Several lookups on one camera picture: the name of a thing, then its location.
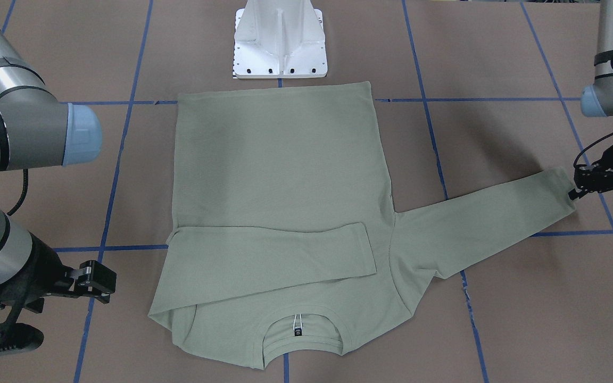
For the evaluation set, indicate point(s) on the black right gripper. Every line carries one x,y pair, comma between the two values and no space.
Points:
46,270

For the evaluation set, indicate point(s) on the olive green long-sleeve shirt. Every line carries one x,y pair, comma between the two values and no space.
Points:
285,236

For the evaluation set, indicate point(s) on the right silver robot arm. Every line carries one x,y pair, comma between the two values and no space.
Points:
64,69

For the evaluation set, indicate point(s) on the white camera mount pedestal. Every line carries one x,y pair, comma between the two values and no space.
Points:
279,40

